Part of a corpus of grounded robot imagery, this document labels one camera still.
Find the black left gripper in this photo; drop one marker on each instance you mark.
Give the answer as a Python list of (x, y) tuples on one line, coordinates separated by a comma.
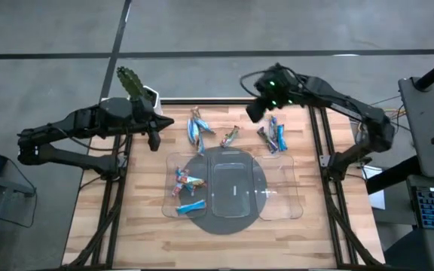
[(149, 119)]

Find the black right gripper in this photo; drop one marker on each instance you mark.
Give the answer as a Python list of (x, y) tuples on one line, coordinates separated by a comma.
[(277, 86)]

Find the light blue granola bar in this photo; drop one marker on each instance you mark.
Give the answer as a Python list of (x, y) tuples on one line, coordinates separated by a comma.
[(203, 125), (200, 145), (192, 132)]

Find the red green granola bar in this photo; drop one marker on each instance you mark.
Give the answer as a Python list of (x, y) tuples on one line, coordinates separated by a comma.
[(230, 136)]

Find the blue white granola bar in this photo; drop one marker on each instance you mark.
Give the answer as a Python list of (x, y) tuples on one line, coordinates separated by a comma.
[(190, 207)]

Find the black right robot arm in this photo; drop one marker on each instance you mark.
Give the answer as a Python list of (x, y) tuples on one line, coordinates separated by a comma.
[(337, 99)]

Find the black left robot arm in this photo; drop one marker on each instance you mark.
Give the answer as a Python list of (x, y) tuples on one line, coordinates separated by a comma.
[(70, 122)]

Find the white plant pot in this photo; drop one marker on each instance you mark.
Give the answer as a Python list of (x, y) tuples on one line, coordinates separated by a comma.
[(154, 99)]

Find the clear plastic bin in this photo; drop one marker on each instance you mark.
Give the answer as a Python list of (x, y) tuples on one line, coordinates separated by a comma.
[(281, 188), (172, 165), (230, 180)]

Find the green cactus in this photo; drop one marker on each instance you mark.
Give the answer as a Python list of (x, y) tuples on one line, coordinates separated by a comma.
[(128, 81)]

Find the round grey woven placemat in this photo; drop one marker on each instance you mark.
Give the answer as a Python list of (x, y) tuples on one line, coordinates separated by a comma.
[(222, 226)]

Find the white paper sheet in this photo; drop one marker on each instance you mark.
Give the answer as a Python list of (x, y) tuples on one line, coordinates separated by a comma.
[(376, 192)]

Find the grey side desk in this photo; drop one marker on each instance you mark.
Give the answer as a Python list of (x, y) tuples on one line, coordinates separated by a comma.
[(428, 113)]

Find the black seat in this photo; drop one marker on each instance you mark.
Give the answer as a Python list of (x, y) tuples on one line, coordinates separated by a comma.
[(420, 252)]

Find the black aluminium table frame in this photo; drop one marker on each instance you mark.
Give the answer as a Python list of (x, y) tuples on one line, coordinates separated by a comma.
[(217, 101)]

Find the grey metal bracket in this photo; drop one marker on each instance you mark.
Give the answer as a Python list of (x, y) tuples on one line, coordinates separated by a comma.
[(324, 161)]

